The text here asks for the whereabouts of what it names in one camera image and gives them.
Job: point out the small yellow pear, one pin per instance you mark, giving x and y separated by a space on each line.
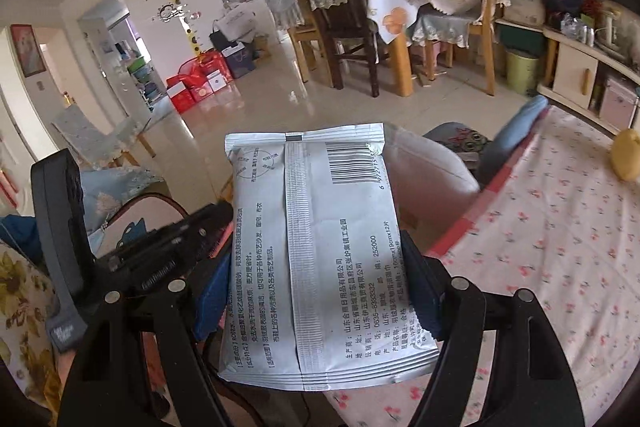
625 155

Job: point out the cherry print tablecloth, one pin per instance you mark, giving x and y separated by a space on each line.
557 221

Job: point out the white electric kettle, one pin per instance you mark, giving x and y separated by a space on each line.
612 34

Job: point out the silver wet wipes pack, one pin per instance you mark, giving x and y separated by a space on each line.
318 296

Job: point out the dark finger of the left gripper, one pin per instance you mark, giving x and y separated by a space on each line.
202 231

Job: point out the pink storage box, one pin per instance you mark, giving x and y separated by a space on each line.
619 103

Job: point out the wooden chair with cushion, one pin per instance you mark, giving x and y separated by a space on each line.
435 32

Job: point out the framed wall picture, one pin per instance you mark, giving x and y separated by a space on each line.
27 50

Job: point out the dark wooden chair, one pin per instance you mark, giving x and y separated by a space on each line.
346 35

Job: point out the green waste bin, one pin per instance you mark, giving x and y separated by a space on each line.
521 71

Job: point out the dining table with cloth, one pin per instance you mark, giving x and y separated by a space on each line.
392 18

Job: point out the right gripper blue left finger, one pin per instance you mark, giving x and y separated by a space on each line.
211 303

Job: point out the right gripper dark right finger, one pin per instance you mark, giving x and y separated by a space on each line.
427 282

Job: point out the red gift boxes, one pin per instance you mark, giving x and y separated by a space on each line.
198 79

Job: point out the light wooden chair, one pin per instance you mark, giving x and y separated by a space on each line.
290 17

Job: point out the person left hand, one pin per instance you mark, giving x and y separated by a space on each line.
64 362

